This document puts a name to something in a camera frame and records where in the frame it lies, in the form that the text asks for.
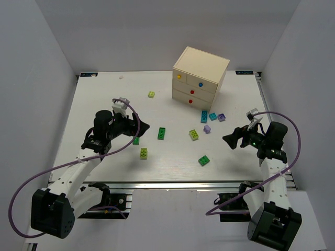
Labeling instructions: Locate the yellow-green lego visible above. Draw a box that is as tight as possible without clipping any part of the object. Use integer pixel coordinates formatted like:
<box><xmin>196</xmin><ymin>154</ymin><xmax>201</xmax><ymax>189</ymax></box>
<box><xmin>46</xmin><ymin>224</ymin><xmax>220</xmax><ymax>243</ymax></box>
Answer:
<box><xmin>148</xmin><ymin>91</ymin><xmax>155</xmax><ymax>98</ymax></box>
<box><xmin>189</xmin><ymin>129</ymin><xmax>199</xmax><ymax>141</ymax></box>
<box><xmin>140</xmin><ymin>148</ymin><xmax>148</xmax><ymax>159</ymax></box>

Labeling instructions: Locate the cream wooden drawer cabinet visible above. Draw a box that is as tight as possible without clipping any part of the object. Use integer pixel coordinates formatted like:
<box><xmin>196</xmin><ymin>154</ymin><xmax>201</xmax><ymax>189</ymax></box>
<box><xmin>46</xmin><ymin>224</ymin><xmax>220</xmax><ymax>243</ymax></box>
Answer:
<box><xmin>172</xmin><ymin>47</ymin><xmax>230</xmax><ymax>111</ymax></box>

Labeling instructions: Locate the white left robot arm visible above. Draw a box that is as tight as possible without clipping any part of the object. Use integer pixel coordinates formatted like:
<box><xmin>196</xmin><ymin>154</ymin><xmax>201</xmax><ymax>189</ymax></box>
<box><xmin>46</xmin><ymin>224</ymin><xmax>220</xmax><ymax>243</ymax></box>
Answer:
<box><xmin>31</xmin><ymin>110</ymin><xmax>150</xmax><ymax>238</ymax></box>

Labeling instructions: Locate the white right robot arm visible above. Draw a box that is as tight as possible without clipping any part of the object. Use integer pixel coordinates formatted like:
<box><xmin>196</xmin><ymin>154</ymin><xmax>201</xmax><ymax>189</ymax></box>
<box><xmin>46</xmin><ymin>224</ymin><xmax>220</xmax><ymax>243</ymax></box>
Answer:
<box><xmin>223</xmin><ymin>122</ymin><xmax>302</xmax><ymax>250</ymax></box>

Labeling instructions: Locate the green square lego left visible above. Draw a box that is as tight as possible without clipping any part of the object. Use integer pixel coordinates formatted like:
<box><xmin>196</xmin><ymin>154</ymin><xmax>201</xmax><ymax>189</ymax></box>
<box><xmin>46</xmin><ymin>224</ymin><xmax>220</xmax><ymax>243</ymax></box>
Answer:
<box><xmin>132</xmin><ymin>137</ymin><xmax>140</xmax><ymax>145</ymax></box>

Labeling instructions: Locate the dark green long lego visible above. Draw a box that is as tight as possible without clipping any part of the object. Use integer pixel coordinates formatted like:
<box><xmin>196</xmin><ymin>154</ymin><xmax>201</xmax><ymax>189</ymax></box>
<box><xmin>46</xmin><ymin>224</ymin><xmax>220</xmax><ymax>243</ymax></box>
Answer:
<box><xmin>158</xmin><ymin>127</ymin><xmax>166</xmax><ymax>140</ymax></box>

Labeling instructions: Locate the purple lego right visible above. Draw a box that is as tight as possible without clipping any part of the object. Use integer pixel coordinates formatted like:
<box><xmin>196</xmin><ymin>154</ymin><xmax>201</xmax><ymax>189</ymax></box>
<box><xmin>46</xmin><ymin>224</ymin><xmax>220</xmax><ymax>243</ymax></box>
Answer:
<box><xmin>217</xmin><ymin>113</ymin><xmax>226</xmax><ymax>122</ymax></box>

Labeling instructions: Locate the lilac lego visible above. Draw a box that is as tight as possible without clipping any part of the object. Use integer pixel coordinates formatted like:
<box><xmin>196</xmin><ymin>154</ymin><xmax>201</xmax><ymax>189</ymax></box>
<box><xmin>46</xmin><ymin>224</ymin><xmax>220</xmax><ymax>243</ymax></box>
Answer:
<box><xmin>204</xmin><ymin>124</ymin><xmax>211</xmax><ymax>134</ymax></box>

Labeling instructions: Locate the teal small lego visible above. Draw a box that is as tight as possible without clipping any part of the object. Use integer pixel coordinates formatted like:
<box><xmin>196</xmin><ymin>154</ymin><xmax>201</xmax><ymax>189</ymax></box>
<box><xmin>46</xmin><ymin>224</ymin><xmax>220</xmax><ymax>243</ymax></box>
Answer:
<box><xmin>209</xmin><ymin>112</ymin><xmax>217</xmax><ymax>121</ymax></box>

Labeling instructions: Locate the green lego near front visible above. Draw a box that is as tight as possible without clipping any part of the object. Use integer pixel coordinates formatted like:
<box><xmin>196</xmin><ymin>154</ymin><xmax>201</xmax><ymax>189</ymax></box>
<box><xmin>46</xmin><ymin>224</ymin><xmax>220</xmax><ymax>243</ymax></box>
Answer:
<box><xmin>198</xmin><ymin>155</ymin><xmax>210</xmax><ymax>166</ymax></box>

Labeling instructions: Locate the teal long lego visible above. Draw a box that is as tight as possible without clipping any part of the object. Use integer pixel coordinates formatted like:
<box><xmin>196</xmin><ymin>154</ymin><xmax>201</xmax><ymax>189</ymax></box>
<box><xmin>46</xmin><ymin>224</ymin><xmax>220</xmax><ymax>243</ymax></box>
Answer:
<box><xmin>200</xmin><ymin>110</ymin><xmax>208</xmax><ymax>123</ymax></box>

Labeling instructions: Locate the left blue table label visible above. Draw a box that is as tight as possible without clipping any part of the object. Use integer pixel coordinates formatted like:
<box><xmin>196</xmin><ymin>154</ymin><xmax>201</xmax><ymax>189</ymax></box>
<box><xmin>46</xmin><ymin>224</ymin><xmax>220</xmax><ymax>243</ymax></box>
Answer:
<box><xmin>80</xmin><ymin>73</ymin><xmax>98</xmax><ymax>77</ymax></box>

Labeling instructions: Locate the blue table label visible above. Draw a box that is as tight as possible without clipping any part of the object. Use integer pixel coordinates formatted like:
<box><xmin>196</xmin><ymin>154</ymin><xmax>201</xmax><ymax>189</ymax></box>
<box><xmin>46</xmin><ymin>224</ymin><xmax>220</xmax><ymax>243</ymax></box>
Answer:
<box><xmin>235</xmin><ymin>70</ymin><xmax>254</xmax><ymax>75</ymax></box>
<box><xmin>80</xmin><ymin>73</ymin><xmax>98</xmax><ymax>77</ymax></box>

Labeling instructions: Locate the right blue table label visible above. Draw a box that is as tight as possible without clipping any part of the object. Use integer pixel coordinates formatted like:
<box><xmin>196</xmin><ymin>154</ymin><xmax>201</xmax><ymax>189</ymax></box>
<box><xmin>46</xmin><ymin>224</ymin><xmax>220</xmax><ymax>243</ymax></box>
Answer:
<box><xmin>235</xmin><ymin>70</ymin><xmax>254</xmax><ymax>75</ymax></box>

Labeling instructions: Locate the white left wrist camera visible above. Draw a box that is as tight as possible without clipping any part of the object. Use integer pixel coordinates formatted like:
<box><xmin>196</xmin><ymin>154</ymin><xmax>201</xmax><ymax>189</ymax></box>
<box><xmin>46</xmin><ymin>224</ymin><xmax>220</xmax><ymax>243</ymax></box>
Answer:
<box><xmin>112</xmin><ymin>97</ymin><xmax>130</xmax><ymax>118</ymax></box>

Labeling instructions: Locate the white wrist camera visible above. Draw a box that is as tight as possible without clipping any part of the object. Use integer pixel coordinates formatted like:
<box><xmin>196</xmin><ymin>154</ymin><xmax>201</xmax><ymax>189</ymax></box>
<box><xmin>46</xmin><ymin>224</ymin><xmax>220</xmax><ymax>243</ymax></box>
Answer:
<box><xmin>112</xmin><ymin>97</ymin><xmax>130</xmax><ymax>118</ymax></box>
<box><xmin>246</xmin><ymin>108</ymin><xmax>263</xmax><ymax>131</ymax></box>

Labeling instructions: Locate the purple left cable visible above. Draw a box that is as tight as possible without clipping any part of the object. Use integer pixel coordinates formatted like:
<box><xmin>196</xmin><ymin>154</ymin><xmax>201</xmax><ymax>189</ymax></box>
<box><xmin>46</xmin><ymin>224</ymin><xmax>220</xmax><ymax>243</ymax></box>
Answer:
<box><xmin>8</xmin><ymin>98</ymin><xmax>142</xmax><ymax>238</ymax></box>

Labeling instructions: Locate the purple cable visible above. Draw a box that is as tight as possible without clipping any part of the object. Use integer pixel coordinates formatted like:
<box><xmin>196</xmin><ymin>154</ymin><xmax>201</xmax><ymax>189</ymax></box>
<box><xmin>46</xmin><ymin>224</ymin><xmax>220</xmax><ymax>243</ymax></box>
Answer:
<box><xmin>205</xmin><ymin>111</ymin><xmax>303</xmax><ymax>216</ymax></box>
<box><xmin>8</xmin><ymin>98</ymin><xmax>142</xmax><ymax>238</ymax></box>

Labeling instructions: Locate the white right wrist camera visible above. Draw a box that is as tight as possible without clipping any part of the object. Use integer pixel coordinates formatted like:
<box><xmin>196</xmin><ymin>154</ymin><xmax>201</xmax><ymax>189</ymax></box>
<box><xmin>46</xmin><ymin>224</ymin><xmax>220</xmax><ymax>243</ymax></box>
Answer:
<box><xmin>246</xmin><ymin>108</ymin><xmax>263</xmax><ymax>131</ymax></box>

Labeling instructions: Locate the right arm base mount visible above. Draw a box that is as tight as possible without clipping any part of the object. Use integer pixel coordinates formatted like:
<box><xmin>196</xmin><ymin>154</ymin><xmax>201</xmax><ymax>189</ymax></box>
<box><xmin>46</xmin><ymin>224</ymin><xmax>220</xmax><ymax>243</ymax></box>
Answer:
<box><xmin>214</xmin><ymin>181</ymin><xmax>258</xmax><ymax>222</ymax></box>

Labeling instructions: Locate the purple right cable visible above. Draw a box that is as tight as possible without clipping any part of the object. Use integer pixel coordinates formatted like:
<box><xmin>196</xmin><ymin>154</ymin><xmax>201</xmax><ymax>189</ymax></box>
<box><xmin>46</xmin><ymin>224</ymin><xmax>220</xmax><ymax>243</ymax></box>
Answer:
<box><xmin>205</xmin><ymin>111</ymin><xmax>303</xmax><ymax>216</ymax></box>

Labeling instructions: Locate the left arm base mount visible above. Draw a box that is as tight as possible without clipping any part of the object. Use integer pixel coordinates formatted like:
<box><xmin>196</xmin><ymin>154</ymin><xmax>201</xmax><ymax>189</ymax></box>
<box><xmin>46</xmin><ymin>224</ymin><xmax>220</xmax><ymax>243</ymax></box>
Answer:
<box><xmin>73</xmin><ymin>182</ymin><xmax>132</xmax><ymax>220</ymax></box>

